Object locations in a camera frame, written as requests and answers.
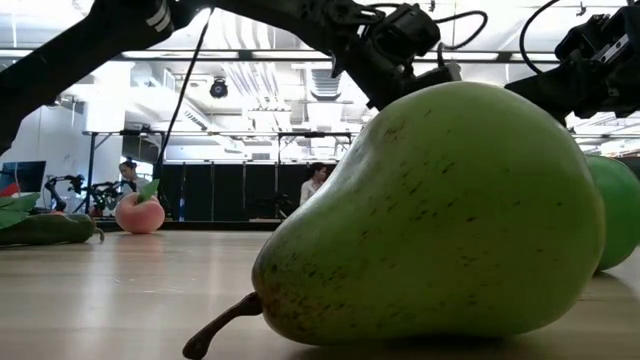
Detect black table edge rail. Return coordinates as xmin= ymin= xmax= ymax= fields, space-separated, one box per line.
xmin=94 ymin=218 xmax=284 ymax=232

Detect person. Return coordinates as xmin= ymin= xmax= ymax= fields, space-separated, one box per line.
xmin=118 ymin=158 xmax=152 ymax=199
xmin=299 ymin=162 xmax=329 ymax=206

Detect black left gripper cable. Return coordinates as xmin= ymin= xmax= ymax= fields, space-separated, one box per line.
xmin=433 ymin=9 xmax=489 ymax=52

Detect round green lime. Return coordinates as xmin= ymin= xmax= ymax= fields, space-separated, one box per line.
xmin=585 ymin=154 xmax=640 ymax=272

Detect black ceiling spotlight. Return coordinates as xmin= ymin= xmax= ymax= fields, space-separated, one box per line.
xmin=209 ymin=76 xmax=230 ymax=100

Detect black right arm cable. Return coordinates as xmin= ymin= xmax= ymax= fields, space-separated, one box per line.
xmin=518 ymin=0 xmax=564 ymax=76

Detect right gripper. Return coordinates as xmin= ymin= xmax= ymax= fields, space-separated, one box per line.
xmin=504 ymin=4 xmax=640 ymax=125

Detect black overhead light rail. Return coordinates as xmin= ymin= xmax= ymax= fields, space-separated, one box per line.
xmin=0 ymin=47 xmax=561 ymax=64

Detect pink peach with green leaf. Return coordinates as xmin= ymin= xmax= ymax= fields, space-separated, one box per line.
xmin=114 ymin=178 xmax=166 ymax=235

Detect black background table frame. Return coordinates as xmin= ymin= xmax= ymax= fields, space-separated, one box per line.
xmin=82 ymin=129 xmax=167 ymax=217
xmin=276 ymin=130 xmax=354 ymax=221

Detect green fabric leaves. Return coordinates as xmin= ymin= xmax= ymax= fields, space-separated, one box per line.
xmin=0 ymin=192 xmax=41 ymax=231

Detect large green pear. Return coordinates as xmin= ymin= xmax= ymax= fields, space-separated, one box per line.
xmin=182 ymin=80 xmax=607 ymax=360

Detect black partition wall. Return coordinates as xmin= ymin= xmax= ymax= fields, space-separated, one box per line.
xmin=158 ymin=160 xmax=341 ymax=222
xmin=617 ymin=155 xmax=640 ymax=177

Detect ceiling air vent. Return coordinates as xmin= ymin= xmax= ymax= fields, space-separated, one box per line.
xmin=309 ymin=68 xmax=342 ymax=102

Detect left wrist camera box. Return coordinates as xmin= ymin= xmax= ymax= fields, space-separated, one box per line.
xmin=368 ymin=3 xmax=442 ymax=57

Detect thin black hanging cable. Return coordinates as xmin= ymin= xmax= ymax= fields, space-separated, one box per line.
xmin=152 ymin=7 xmax=214 ymax=180

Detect dark computer monitor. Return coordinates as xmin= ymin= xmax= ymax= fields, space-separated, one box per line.
xmin=0 ymin=160 xmax=47 ymax=194

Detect dark green cucumber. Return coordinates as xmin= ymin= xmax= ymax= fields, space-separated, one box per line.
xmin=0 ymin=212 xmax=106 ymax=247

